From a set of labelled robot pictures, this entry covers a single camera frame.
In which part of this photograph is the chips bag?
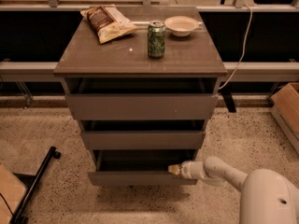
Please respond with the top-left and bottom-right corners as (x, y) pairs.
(80, 5), (137, 44)

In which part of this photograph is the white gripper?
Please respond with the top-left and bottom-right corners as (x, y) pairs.
(168, 161), (206, 180)

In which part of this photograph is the white cable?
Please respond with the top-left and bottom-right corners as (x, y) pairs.
(218, 4), (254, 91)

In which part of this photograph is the cardboard box left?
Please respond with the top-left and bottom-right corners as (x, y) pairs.
(0, 164), (27, 224)

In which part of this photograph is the grey bottom drawer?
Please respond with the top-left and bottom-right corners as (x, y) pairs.
(88, 149), (197, 186)

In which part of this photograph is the black stand leg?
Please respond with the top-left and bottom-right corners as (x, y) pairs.
(9, 147), (61, 224)

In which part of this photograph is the green soda can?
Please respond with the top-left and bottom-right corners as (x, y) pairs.
(148, 21), (166, 58)

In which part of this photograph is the cardboard box right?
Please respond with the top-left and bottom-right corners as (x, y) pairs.
(271, 82), (299, 154)

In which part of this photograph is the metal rail frame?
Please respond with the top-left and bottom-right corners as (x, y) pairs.
(0, 0), (299, 84)

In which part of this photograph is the cardboard box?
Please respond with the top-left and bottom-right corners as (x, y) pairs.
(0, 164), (27, 224)
(271, 82), (299, 154)

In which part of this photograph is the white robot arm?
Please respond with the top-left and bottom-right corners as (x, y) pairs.
(168, 156), (299, 224)

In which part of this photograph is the grey drawer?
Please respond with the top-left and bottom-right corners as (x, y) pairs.
(81, 120), (205, 150)
(66, 77), (218, 120)
(88, 149), (197, 186)

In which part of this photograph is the grey middle drawer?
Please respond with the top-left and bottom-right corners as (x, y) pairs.
(81, 120), (205, 150)

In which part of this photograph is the grey drawer cabinet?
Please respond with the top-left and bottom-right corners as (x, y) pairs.
(52, 5), (228, 176)

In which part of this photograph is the white bowl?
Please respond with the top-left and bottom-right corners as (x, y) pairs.
(164, 16), (199, 37)

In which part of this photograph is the grey top drawer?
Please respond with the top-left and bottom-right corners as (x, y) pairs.
(66, 77), (218, 120)

